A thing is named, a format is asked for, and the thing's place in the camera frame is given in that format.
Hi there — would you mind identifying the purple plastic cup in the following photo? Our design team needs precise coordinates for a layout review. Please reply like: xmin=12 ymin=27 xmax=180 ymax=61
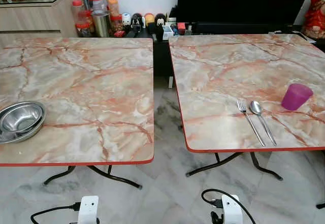
xmin=281 ymin=83 xmax=314 ymax=111

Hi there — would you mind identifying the stainless steel tumbler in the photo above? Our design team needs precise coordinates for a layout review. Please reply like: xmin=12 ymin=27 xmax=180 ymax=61
xmin=92 ymin=11 xmax=112 ymax=38

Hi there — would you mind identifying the small white box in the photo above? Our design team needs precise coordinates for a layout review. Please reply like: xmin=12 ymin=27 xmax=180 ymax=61
xmin=161 ymin=25 xmax=176 ymax=41

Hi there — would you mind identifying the small stainless steel bowl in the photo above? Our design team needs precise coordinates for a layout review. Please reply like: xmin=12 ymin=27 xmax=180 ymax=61
xmin=1 ymin=103 xmax=43 ymax=134

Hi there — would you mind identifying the large stainless steel bowl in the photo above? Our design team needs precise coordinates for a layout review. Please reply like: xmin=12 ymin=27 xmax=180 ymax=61
xmin=0 ymin=101 xmax=47 ymax=144

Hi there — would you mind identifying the white small figurine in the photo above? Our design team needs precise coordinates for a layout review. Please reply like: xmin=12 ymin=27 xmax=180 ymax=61
xmin=121 ymin=13 xmax=132 ymax=28

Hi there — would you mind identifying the red lid plastic jar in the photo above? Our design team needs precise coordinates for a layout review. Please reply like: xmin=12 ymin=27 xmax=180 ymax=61
xmin=72 ymin=0 xmax=85 ymax=24
xmin=88 ymin=0 xmax=106 ymax=13
xmin=75 ymin=23 xmax=92 ymax=38
xmin=104 ymin=0 xmax=121 ymax=17

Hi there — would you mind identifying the black small figurine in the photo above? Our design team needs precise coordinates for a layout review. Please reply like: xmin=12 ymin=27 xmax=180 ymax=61
xmin=155 ymin=13 xmax=167 ymax=28
xmin=132 ymin=13 xmax=144 ymax=29

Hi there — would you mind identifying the black flat screen television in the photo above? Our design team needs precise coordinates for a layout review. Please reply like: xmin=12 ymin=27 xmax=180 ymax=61
xmin=175 ymin=0 xmax=315 ymax=25

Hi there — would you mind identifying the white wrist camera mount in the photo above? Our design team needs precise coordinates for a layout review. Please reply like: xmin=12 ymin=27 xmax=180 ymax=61
xmin=220 ymin=194 xmax=244 ymax=224
xmin=77 ymin=196 xmax=101 ymax=224

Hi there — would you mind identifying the silver metal fork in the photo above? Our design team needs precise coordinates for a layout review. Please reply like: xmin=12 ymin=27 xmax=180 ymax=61
xmin=237 ymin=100 xmax=266 ymax=147

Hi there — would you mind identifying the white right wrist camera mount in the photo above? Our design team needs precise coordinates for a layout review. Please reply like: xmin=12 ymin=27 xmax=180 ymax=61
xmin=220 ymin=194 xmax=244 ymax=224

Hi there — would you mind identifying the orange small figurine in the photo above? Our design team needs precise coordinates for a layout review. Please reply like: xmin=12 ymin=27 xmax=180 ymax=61
xmin=144 ymin=13 xmax=155 ymax=27

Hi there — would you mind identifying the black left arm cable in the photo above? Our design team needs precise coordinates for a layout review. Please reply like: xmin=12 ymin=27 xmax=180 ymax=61
xmin=30 ymin=202 xmax=81 ymax=224

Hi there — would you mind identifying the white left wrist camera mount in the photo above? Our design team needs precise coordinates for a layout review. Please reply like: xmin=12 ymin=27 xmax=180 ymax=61
xmin=77 ymin=196 xmax=101 ymax=224

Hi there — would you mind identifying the light wooden cabinet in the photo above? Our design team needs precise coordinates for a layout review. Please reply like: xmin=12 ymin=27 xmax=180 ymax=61
xmin=0 ymin=0 xmax=85 ymax=38

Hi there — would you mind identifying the silver metal spoon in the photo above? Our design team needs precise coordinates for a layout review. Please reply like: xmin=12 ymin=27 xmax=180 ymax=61
xmin=249 ymin=101 xmax=278 ymax=147

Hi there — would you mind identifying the red seated figure statue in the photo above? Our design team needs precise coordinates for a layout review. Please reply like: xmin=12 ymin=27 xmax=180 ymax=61
xmin=303 ymin=0 xmax=325 ymax=40

